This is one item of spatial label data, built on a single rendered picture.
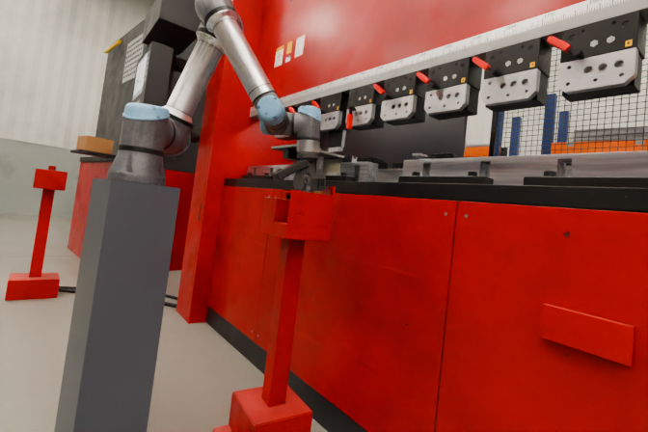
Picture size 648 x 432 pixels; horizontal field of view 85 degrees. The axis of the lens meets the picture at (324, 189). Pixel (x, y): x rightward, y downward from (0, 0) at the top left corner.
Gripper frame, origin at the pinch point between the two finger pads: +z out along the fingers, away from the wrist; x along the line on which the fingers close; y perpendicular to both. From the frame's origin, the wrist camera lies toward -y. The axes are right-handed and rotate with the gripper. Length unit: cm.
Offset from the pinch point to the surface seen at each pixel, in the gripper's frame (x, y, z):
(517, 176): -48, 40, -14
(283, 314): 2.2, -2.8, 32.1
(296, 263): 2.1, 0.9, 15.9
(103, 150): 247, -51, -34
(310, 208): -4.9, 1.3, -2.6
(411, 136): 36, 87, -40
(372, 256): -11.4, 21.8, 12.2
